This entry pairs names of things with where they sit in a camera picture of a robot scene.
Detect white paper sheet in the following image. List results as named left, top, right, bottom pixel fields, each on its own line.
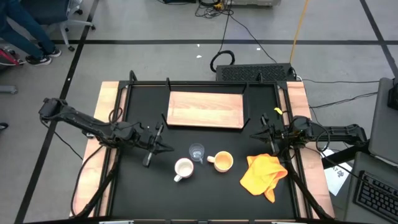
left=319, top=145, right=354, bottom=197

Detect person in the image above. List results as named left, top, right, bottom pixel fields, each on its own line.
left=0, top=0, right=62, bottom=67

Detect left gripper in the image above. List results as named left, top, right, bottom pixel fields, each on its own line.
left=132, top=121, right=175, bottom=168

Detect black perforated computer case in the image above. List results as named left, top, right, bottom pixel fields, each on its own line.
left=215, top=63, right=297, bottom=83

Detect grey desk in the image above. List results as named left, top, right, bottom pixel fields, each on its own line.
left=343, top=151, right=398, bottom=224

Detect orange mug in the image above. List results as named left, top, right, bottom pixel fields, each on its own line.
left=206, top=151, right=234, bottom=174

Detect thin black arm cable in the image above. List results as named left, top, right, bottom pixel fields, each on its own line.
left=39, top=119, right=84, bottom=161

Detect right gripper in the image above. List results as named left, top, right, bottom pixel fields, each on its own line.
left=250, top=112, right=289, bottom=156

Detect grey metal bar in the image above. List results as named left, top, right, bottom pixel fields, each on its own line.
left=0, top=85, right=19, bottom=95

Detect black monitor mount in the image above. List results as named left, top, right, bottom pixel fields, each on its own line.
left=387, top=77, right=398, bottom=111

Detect coiled black cable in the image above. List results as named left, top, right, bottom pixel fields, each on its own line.
left=210, top=49, right=236, bottom=73

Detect yellow cable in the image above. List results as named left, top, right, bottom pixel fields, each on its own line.
left=289, top=0, right=311, bottom=65

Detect grey equipment box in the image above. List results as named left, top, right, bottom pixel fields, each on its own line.
left=223, top=0, right=282, bottom=7

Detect black metal table frame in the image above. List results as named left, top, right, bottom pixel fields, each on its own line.
left=70, top=70, right=335, bottom=224

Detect black desk beam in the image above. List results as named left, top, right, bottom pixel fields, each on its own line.
left=321, top=139, right=371, bottom=170

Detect tangled black cables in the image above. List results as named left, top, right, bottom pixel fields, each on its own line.
left=195, top=0, right=234, bottom=18

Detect grey computer monitor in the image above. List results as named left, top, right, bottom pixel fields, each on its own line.
left=368, top=77, right=398, bottom=167

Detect red black device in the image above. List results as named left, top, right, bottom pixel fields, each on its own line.
left=0, top=45, right=25, bottom=68

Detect clear glass cup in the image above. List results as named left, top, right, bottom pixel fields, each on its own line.
left=188, top=142, right=206, bottom=165

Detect black floor cable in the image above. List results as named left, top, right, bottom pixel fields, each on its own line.
left=309, top=91, right=379, bottom=110
left=217, top=6, right=233, bottom=54
left=231, top=14, right=278, bottom=65
left=300, top=77, right=380, bottom=85

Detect blue office chair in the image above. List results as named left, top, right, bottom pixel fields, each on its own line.
left=18, top=0, right=96, bottom=52

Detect grey white patterned mug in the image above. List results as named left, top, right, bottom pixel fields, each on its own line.
left=173, top=157, right=195, bottom=183

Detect black keyboard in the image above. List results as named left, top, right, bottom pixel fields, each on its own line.
left=354, top=170, right=398, bottom=223

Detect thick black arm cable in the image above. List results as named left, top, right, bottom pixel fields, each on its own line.
left=70, top=144, right=108, bottom=218

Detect yellow cloth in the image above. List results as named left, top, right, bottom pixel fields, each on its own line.
left=239, top=153, right=289, bottom=204

